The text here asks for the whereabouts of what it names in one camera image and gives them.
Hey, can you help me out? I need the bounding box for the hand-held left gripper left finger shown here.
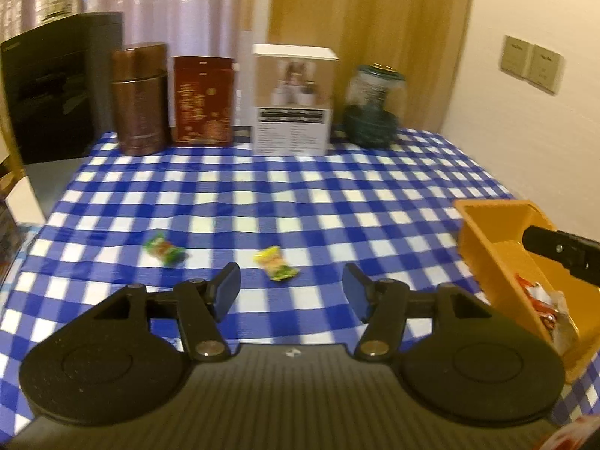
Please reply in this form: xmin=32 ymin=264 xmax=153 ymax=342
xmin=93 ymin=261 xmax=243 ymax=363

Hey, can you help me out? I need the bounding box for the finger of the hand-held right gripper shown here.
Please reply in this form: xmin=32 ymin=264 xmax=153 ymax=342
xmin=521 ymin=225 xmax=600 ymax=288

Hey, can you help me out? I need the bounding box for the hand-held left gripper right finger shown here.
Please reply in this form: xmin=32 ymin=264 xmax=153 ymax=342
xmin=342 ymin=262 xmax=494 ymax=363

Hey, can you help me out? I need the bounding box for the red snack packet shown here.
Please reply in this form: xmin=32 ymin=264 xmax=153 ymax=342
xmin=532 ymin=301 xmax=563 ymax=338
xmin=514 ymin=273 xmax=547 ymax=302

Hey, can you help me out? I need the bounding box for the yellow green candy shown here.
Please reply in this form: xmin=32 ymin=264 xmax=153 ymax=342
xmin=253 ymin=246 xmax=302 ymax=283

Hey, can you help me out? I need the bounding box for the orange plastic bin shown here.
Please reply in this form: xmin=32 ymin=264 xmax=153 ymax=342
xmin=453 ymin=199 xmax=600 ymax=386

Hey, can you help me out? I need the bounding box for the blue white checkered tablecloth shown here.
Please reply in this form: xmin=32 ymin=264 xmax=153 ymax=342
xmin=0 ymin=127 xmax=600 ymax=450

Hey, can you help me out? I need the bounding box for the glass jar with green base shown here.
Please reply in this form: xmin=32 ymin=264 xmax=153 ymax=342
xmin=343 ymin=64 xmax=408 ymax=149

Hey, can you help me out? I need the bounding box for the red gold printed box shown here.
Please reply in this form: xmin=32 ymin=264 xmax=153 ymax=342
xmin=171 ymin=55 xmax=237 ymax=146

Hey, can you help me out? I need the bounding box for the white photo printed box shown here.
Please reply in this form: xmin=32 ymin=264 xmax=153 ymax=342
xmin=251 ymin=43 xmax=339 ymax=156

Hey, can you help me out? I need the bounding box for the brown metal canister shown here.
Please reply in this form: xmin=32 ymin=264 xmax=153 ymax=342
xmin=111 ymin=42 xmax=171 ymax=156

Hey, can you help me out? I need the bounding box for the black appliance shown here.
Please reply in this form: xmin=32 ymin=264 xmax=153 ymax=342
xmin=0 ymin=11 xmax=124 ymax=165

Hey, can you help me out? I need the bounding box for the golden curtain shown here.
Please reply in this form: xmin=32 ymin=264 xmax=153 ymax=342
xmin=268 ymin=0 xmax=476 ymax=133

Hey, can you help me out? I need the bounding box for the sheer light curtain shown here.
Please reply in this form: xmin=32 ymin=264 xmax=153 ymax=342
xmin=0 ymin=0 xmax=278 ymax=59

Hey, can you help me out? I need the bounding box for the beige wall switch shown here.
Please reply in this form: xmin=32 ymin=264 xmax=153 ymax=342
xmin=528 ymin=44 xmax=566 ymax=96
xmin=499 ymin=34 xmax=536 ymax=81

